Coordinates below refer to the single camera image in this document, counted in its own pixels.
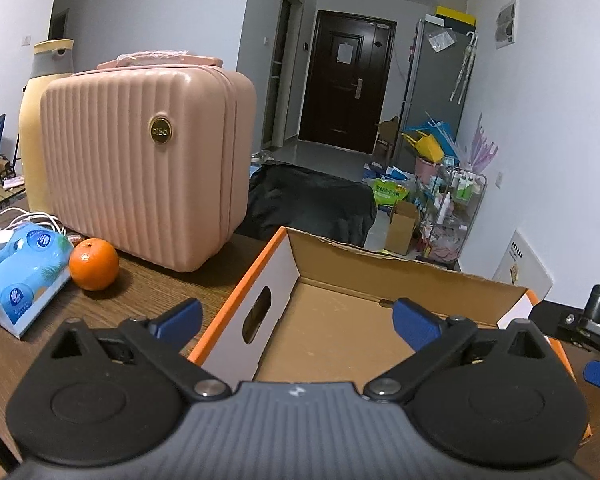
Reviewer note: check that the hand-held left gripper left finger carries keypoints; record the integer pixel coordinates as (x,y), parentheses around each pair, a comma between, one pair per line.
(180,317)

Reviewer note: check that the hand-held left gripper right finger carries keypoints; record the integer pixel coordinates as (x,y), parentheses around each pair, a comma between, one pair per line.
(415,322)

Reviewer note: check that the orange and white cardboard box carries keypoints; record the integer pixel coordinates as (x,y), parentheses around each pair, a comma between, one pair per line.
(340,320)

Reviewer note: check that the white board with yellow sticker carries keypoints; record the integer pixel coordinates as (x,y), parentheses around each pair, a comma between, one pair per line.
(522,265)

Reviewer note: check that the small brown cardboard box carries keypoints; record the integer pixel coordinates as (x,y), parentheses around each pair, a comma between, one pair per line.
(400,230)

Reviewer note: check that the orange fruit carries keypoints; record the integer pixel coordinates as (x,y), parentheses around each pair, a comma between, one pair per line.
(94,265)

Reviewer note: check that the green printed bag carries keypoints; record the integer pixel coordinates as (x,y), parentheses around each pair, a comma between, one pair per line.
(390,192)

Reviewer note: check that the pink bucket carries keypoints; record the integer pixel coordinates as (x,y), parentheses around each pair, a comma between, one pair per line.
(426,170)

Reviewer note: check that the blue tissue pack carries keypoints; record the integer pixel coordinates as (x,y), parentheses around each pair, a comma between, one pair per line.
(25,270)

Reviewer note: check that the pink ribbed suitcase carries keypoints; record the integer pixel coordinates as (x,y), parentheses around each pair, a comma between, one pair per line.
(140,160)

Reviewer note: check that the black bag on floor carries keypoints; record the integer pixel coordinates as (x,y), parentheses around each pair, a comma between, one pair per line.
(305,200)

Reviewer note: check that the open brown cardboard box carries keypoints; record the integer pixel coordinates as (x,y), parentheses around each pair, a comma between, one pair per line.
(387,135)

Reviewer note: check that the grey refrigerator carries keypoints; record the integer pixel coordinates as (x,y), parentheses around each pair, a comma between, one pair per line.
(430,90)

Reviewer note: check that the dark brown entrance door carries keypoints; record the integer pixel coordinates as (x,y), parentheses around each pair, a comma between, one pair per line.
(330,100)

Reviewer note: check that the white folded umbrella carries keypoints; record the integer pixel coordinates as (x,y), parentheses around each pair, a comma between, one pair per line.
(465,67)

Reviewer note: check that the pink wrapped packet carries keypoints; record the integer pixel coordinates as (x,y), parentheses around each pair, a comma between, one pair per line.
(160,57)

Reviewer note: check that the white paper on door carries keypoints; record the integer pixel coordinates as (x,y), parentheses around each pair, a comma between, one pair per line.
(345,52)

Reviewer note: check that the cream yellow water jug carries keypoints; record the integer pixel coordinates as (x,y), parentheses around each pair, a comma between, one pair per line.
(50,70)

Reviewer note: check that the clear plastic bag on refrigerator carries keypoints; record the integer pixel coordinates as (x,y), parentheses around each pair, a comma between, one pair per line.
(442,40)

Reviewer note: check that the yellow and black box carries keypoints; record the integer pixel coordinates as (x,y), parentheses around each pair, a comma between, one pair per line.
(455,17)

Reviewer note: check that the white wall outlet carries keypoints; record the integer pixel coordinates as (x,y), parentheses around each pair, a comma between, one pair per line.
(498,180)

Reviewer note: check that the side door frame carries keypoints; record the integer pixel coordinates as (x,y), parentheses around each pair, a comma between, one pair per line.
(280,60)

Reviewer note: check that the white wall panel box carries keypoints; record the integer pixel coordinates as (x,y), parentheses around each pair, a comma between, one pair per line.
(506,22)

